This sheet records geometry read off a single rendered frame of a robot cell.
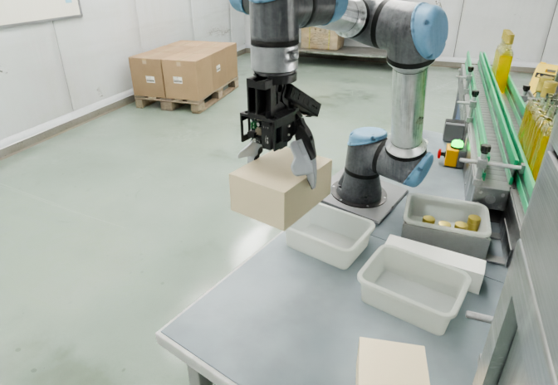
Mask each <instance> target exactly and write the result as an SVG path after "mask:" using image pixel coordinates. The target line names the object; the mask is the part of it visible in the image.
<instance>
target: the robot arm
mask: <svg viewBox="0 0 558 385"><path fill-rule="evenodd" d="M229 2H230V3H231V5H232V7H233V8H234V9H235V10H237V11H239V12H244V13H245V14H247V15H250V34H251V44H250V48H251V68H252V70H253V72H252V73H253V76H251V77H248V78H247V110H245V111H243V112H241V113H240V126H241V142H244V141H246V140H248V139H250V138H252V139H251V141H250V143H249V145H248V146H246V147H245V148H244V149H242V150H241V151H240V152H239V154H238V156H237V157H238V158H245V157H247V163H250V162H251V161H253V160H256V159H258V158H259V156H260V154H261V153H262V152H263V149H267V150H272V149H273V151H274V152H275V151H277V150H278V149H283V148H285V147H286V146H287V142H289V141H290V140H291V139H292V138H293V136H294V135H295V138H296V140H293V141H291V143H290V148H291V151H292V154H293V157H294V159H293V161H292V164H291V171H292V173H293V174H294V175H295V176H297V177H299V176H303V175H306V176H307V181H308V183H309V184H310V186H311V189H314V188H315V187H316V174H317V167H316V146H315V141H314V137H313V134H312V132H311V130H310V128H309V127H308V125H307V124H306V122H305V120H304V118H302V117H303V116H305V117H311V116H315V117H318V114H319V112H320V108H321V103H319V102H318V101H316V100H315V99H313V98H312V97H310V96H309V95H307V94H306V93H305V92H303V91H302V90H300V89H298V88H297V87H295V86H294V85H293V84H290V83H293V82H295V81H296V80H297V71H296V69H297V68H298V57H299V54H298V43H299V29H301V28H305V27H319V28H323V29H327V30H332V31H335V32H336V33H337V34H338V35H339V36H341V37H346V38H349V39H351V40H354V41H357V42H360V43H363V44H365V45H367V46H372V47H375V48H379V49H383V50H386V51H387V62H388V64H389V65H390V66H392V67H393V79H392V111H391V136H390V137H389V138H387V137H388V135H387V131H385V130H384V129H381V128H377V127H362V128H358V129H354V130H353V131H352V132H351V133H350V137H349V141H348V143H347V144H348V147H347V153H346V160H345V171H344V172H343V174H342V175H341V177H340V180H339V182H338V183H337V189H336V191H337V193H338V195H339V196H340V197H342V198H343V199H345V200H346V201H348V202H353V203H358V204H371V203H374V202H378V201H379V200H380V199H381V195H382V187H381V182H380V177H379V176H380V175H381V176H383V177H386V178H389V179H391V180H394V181H395V182H398V183H402V185H406V186H409V187H411V188H415V187H417V186H418V185H419V184H420V183H421V182H422V181H423V180H424V179H425V177H426V175H427V174H428V171H429V169H430V168H431V165H432V163H433V154H432V153H430V152H429V151H427V143H426V141H425V139H424V138H423V137H422V135H423V117H424V107H425V98H426V88H427V79H428V67H429V66H431V65H432V64H433V63H434V62H435V59H436V58H438V57H439V56H440V55H441V54H442V52H443V50H444V47H445V46H446V43H445V42H446V40H447V39H448V17H447V14H446V12H445V11H444V10H443V9H442V8H441V7H440V6H437V5H432V4H428V3H426V2H408V1H401V0H229ZM245 119H247V122H248V132H247V133H246V134H243V121H244V120H245ZM250 120H251V121H252V122H251V121H250ZM251 129H252V130H251Z"/></svg>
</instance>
